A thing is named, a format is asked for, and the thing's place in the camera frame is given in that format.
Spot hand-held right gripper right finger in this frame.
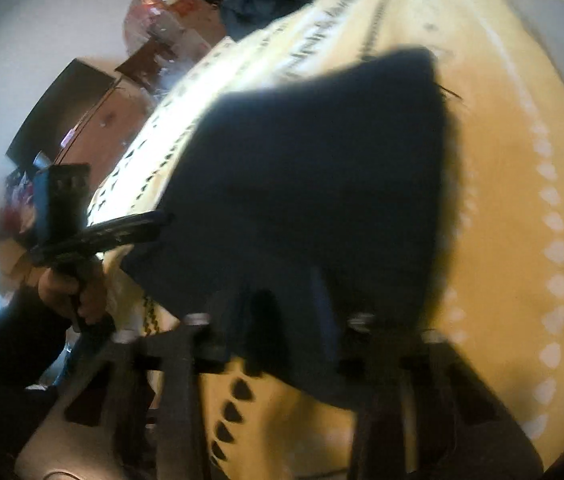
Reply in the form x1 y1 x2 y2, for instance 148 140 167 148
309 267 545 480

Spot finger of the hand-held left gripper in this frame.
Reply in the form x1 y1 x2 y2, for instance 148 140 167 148
79 211 173 258

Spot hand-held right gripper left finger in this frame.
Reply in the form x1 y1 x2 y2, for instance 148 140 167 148
14 290 243 480

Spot dark pants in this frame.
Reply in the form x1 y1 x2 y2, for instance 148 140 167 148
120 47 463 411

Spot person's left hand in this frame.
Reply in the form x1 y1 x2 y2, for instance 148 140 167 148
36 262 113 330

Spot wooden dresser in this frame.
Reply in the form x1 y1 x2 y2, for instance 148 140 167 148
54 77 163 172

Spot brown box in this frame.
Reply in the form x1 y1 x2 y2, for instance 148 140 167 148
116 39 175 92

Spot round cluttered table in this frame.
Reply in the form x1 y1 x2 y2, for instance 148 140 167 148
122 0 233 61

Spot yellow patterned blanket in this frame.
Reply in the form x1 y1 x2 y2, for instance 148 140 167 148
14 0 564 480

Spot grey cloth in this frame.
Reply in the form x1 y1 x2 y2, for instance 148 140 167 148
504 0 564 97

